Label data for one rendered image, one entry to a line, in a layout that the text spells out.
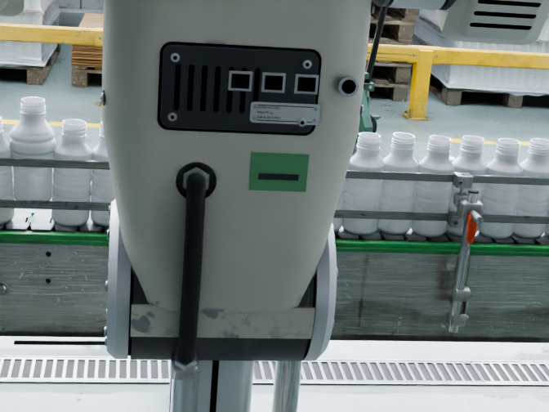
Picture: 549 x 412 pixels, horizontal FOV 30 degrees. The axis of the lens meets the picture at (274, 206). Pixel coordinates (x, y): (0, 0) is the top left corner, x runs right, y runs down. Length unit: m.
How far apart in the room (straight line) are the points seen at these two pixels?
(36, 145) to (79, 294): 0.25
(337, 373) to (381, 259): 1.72
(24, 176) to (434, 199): 0.66
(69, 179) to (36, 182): 0.05
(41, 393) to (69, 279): 1.56
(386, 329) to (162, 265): 0.89
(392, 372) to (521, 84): 4.34
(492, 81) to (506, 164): 5.70
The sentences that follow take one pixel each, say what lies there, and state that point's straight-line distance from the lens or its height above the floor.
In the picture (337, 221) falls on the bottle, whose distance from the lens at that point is 1.69.
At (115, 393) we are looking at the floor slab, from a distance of 3.20.
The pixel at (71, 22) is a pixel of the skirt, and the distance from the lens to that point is 8.68.
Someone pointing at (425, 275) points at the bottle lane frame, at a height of 0.94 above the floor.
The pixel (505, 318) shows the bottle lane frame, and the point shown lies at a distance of 1.80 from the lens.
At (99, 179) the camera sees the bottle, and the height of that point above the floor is 1.08.
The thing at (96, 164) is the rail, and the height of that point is 1.11.
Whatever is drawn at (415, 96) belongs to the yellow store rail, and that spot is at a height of 0.16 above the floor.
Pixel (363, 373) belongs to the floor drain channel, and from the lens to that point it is 3.41.
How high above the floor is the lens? 1.59
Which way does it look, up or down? 19 degrees down
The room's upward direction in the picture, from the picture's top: 5 degrees clockwise
